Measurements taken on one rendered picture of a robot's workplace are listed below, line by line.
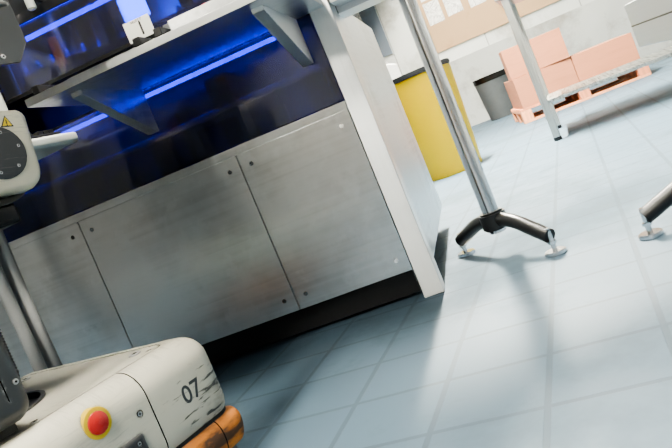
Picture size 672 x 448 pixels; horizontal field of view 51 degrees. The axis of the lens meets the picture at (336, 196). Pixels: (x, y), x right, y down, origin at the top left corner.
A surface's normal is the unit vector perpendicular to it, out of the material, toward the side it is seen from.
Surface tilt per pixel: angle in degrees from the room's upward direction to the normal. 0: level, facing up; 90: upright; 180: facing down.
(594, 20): 90
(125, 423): 90
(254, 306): 90
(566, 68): 90
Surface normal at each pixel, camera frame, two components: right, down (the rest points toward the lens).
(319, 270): -0.18, 0.14
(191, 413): 0.77, -0.27
